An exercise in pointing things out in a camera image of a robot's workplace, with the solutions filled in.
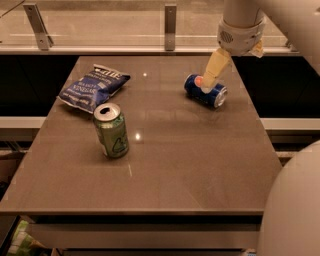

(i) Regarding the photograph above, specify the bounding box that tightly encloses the blue chips bag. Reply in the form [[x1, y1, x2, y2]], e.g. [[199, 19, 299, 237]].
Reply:
[[58, 64, 131, 114]]

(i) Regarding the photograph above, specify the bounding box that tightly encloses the brown table frame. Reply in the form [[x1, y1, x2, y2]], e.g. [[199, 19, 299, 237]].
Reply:
[[27, 222, 260, 250]]

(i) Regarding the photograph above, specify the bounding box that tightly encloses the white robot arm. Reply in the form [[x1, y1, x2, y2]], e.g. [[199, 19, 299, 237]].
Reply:
[[201, 0, 320, 256]]

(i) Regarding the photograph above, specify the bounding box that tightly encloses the blue pepsi can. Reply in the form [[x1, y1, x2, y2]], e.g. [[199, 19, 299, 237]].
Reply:
[[184, 74, 227, 108]]

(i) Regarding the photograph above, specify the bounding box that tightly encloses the green soda can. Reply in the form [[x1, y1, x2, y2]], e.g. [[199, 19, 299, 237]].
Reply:
[[93, 103, 129, 158]]

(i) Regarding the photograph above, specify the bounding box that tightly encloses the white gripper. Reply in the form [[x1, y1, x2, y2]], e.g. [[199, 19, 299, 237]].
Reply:
[[201, 18, 266, 94]]

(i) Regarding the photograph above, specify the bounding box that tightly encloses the metal railing bracket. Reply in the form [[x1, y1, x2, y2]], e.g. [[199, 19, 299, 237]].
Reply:
[[23, 3, 53, 51], [164, 4, 177, 51]]

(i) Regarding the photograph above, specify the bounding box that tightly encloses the middle metal railing bracket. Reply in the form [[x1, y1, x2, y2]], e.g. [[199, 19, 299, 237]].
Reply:
[[164, 4, 177, 51]]

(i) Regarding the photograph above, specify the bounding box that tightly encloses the glass railing panel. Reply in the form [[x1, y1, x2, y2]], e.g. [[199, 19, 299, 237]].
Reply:
[[0, 0, 294, 48]]

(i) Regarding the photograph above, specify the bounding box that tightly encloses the left metal railing bracket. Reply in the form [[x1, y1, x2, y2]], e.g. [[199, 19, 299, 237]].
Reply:
[[23, 3, 53, 51]]

